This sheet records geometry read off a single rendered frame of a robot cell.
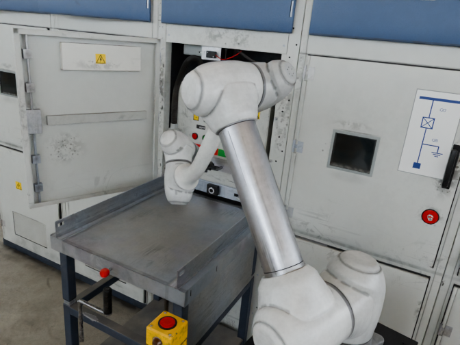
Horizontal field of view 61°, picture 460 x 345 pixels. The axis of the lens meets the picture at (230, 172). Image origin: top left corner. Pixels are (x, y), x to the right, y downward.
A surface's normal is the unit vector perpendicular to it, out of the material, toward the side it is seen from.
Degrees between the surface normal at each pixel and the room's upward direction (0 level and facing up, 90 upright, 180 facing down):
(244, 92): 60
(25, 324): 0
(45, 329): 0
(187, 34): 90
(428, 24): 90
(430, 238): 90
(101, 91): 90
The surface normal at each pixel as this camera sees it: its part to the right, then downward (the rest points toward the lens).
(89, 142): 0.62, 0.31
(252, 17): -0.47, 0.25
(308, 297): 0.38, -0.34
